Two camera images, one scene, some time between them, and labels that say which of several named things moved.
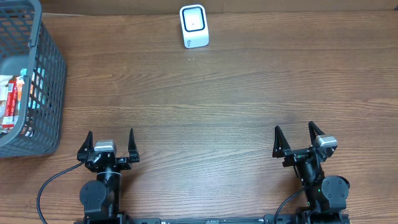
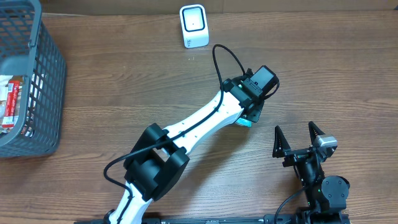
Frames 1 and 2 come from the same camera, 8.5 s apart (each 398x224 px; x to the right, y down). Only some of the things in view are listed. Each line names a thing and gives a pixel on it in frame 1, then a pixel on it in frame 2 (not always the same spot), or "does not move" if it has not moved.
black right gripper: (302, 156) does not move
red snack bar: (9, 120) does not move
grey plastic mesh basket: (26, 43) does not move
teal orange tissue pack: (20, 84) to (242, 121)
